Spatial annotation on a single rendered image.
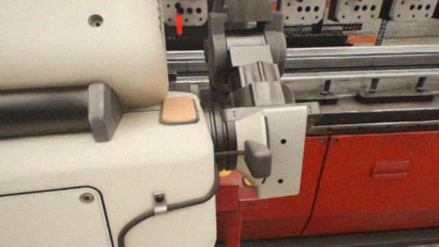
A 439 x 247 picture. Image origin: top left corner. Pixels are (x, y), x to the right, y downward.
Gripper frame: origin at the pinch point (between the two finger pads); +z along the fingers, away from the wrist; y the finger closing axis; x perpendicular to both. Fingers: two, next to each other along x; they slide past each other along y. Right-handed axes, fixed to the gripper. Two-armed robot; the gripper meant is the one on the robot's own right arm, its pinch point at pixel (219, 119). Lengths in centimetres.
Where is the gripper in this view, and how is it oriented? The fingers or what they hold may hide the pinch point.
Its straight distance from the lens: 73.2
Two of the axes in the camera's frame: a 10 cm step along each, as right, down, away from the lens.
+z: -0.7, 5.3, 8.4
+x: 1.5, 8.4, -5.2
